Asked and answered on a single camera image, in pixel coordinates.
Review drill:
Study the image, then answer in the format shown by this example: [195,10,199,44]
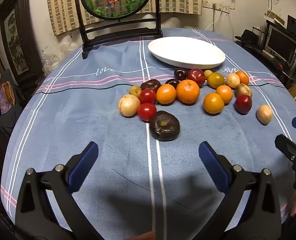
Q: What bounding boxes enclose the blue plaid tablecloth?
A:
[1,27,292,240]

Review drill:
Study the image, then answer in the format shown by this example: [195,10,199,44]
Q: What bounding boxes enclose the black computer desk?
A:
[234,20,296,80]

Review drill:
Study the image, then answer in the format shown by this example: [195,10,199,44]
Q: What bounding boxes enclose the smooth orange tangerine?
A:
[216,85,233,104]
[203,93,225,115]
[156,84,177,105]

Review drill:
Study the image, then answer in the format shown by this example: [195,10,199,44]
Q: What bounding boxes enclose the large red plum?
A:
[187,68,206,88]

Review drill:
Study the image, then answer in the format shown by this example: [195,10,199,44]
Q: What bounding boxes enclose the small dimpled mandarin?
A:
[236,70,250,85]

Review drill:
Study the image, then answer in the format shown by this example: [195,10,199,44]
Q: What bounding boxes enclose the black speaker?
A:
[286,15,296,34]

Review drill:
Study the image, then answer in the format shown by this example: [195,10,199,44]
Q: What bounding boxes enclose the green orange mandarin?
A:
[207,72,225,89]

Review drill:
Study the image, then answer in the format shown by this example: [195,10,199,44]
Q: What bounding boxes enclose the black wrinkled passion fruit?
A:
[149,110,181,141]

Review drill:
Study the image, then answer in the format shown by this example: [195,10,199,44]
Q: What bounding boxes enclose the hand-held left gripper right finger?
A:
[198,141,282,240]

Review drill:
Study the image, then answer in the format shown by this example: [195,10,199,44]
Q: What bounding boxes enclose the black wooden chair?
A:
[73,0,163,60]

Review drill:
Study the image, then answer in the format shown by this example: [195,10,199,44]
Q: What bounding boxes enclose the dark purple plum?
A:
[174,68,188,80]
[165,78,180,88]

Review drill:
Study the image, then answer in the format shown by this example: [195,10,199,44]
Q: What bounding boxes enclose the black hat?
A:
[235,29,259,47]

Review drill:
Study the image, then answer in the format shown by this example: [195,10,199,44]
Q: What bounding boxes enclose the red tomato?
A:
[139,89,157,105]
[137,103,157,122]

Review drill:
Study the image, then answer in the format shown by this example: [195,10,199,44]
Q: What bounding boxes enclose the white wall outlet strip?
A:
[202,0,230,13]

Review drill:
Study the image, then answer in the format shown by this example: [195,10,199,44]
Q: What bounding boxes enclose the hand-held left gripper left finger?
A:
[15,141,100,240]

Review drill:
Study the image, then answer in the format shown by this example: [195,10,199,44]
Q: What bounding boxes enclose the white power cable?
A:
[205,9,224,32]

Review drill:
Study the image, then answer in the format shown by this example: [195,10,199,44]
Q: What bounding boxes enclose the large dimpled mandarin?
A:
[176,79,201,105]

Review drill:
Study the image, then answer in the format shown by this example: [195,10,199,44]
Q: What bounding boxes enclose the white oval plate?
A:
[148,36,226,70]

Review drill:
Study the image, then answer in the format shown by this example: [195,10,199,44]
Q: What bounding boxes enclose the pale yellow passion fruit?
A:
[118,94,141,117]
[225,73,240,89]
[256,104,273,125]

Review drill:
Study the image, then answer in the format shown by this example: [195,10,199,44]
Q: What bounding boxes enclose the beige checked curtain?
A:
[45,0,203,37]

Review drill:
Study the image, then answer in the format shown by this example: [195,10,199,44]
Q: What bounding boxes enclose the dark framed painting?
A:
[0,0,45,80]

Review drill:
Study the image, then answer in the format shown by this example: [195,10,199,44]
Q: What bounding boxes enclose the orange purple bag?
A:
[0,80,17,114]

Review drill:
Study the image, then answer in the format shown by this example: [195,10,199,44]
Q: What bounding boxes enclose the computer monitor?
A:
[264,26,296,62]

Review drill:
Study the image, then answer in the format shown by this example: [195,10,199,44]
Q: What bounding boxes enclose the crumpled clear plastic wrap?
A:
[160,15,203,30]
[42,34,82,75]

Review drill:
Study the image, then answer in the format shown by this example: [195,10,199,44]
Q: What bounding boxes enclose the maroon wrinkled passion fruit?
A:
[140,79,161,92]

